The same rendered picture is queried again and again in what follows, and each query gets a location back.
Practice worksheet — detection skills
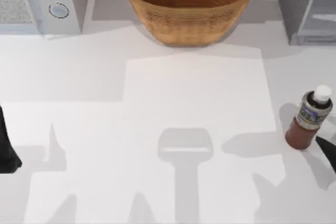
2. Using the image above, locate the pale microwave oven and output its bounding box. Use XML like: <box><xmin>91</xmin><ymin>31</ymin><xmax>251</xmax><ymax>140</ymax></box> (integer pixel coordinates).
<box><xmin>0</xmin><ymin>0</ymin><xmax>91</xmax><ymax>36</ymax></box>

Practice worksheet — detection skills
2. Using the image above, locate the brown woven basket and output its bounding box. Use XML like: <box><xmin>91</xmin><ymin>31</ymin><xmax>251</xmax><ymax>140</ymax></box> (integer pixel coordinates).
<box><xmin>123</xmin><ymin>0</ymin><xmax>256</xmax><ymax>47</ymax></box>

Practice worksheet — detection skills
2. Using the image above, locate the small microwave knob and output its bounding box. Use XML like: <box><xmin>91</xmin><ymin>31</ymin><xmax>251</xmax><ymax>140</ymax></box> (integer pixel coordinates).
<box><xmin>48</xmin><ymin>2</ymin><xmax>70</xmax><ymax>19</ymax></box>

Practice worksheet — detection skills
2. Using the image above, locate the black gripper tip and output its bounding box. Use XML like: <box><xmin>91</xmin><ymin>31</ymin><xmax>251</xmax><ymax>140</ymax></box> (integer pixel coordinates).
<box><xmin>0</xmin><ymin>105</ymin><xmax>23</xmax><ymax>174</ymax></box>

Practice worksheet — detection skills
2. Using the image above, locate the brown bottle with white cap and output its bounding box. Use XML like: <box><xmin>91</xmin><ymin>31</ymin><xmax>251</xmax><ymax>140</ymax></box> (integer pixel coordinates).
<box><xmin>285</xmin><ymin>84</ymin><xmax>333</xmax><ymax>150</ymax></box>

